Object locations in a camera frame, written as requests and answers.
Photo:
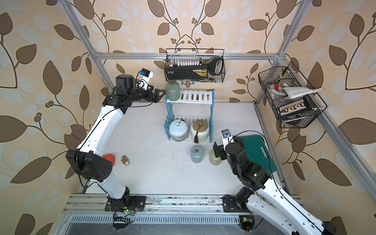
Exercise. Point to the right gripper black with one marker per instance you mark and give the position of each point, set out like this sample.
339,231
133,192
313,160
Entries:
220,149

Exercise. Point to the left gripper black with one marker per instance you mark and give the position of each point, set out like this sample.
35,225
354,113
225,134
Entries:
152,98

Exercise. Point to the green tea canister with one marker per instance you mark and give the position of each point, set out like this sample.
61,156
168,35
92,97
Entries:
173,91

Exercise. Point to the yellow-green tea canister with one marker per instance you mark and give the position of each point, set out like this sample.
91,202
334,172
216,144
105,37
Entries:
213,159

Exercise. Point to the blue white wooden shelf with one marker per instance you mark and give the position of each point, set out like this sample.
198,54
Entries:
192,105

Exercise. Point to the blue tea canister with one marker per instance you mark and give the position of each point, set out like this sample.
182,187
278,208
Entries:
197,154

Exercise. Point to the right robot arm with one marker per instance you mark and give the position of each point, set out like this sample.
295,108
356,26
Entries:
263,195

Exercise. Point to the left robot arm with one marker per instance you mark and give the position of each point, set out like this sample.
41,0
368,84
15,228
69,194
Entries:
87,160

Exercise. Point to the cream jar with tassel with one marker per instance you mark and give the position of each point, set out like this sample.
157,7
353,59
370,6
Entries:
200,131

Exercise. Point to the white-blue ceramic jar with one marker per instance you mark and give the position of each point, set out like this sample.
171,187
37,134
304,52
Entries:
178,130

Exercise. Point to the black yellow tool box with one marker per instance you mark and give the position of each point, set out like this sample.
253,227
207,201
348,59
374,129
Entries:
187,73

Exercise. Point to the brass padlock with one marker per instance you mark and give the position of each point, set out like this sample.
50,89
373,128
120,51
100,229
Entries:
125,160

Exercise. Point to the small red object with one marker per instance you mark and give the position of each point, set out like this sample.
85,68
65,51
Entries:
111,158

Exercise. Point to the paint tube set box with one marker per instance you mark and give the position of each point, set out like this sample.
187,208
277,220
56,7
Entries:
294,108

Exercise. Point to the white folded paper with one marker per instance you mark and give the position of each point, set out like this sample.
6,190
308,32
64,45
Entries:
296,92

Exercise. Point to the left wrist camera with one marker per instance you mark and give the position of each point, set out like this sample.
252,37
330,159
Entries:
144,77

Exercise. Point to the black wire basket back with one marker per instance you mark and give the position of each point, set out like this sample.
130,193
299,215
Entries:
213,58

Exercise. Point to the black wire basket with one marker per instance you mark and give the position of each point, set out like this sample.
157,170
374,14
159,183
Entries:
274,79
213,58

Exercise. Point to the black wire basket right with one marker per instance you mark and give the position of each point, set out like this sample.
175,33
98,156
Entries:
274,79

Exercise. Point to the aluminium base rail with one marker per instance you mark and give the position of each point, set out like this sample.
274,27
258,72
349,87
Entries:
153,204

